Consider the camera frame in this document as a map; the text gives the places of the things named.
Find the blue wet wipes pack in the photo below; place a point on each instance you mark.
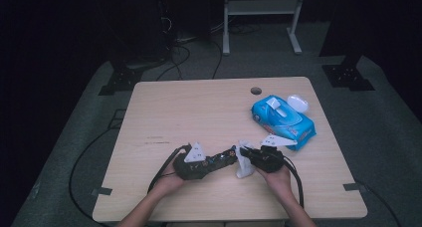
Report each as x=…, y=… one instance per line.
x=285, y=122

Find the black stand base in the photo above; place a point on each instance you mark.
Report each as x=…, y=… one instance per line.
x=121, y=81
x=346, y=77

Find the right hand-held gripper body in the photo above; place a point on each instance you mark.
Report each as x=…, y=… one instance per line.
x=270, y=159

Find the white wet wipe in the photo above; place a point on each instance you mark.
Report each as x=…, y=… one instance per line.
x=245, y=169

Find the person's left hand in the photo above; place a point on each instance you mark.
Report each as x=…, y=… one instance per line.
x=170, y=182

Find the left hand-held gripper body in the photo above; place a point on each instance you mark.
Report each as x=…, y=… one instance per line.
x=190, y=167

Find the grey tape strip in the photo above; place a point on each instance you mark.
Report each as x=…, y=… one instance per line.
x=101, y=191
x=355, y=186

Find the white oval case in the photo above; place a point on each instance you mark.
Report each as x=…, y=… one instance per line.
x=297, y=103

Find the dark equipment cabinet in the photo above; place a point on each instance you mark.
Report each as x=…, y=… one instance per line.
x=139, y=24

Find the person's right hand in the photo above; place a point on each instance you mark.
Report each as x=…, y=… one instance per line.
x=278, y=180

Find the white metal table frame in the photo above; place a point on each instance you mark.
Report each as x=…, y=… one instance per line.
x=258, y=8

